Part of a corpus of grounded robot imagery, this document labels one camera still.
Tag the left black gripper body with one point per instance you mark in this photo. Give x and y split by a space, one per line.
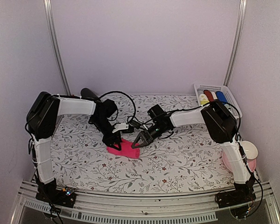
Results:
101 123

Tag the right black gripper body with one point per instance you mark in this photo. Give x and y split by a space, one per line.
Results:
157 133

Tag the pink towel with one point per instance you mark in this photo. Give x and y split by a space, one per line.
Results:
126 150

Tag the green yellow patterned towel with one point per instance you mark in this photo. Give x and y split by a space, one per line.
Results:
203 99

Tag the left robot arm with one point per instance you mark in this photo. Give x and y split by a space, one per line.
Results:
41 124

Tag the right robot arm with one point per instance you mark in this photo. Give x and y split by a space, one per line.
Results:
222 127

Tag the black cylindrical bottle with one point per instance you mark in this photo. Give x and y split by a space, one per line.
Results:
88 94

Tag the floral tablecloth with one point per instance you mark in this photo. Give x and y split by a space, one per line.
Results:
187 161

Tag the red item in basket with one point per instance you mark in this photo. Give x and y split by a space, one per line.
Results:
208 95

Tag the white item in basket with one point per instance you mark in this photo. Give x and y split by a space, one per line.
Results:
214 96

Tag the white plastic basket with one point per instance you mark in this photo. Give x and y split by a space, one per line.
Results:
231 105

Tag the blue item in basket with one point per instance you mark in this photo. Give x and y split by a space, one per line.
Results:
221 97

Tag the white bowl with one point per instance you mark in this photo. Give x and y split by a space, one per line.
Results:
250 149

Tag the pink plate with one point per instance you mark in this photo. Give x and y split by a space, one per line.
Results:
251 163

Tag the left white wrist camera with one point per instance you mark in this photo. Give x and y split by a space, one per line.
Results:
122 127

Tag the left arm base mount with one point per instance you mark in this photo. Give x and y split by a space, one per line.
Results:
56 197

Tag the front aluminium rail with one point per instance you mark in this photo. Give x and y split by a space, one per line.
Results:
93 207

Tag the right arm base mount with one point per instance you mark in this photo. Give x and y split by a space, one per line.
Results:
233 197

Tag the left aluminium frame post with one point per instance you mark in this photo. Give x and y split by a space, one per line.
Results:
55 45

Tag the aluminium frame post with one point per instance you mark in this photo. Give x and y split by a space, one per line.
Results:
236 42
55 45

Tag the right aluminium frame post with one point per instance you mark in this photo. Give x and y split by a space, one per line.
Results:
236 42

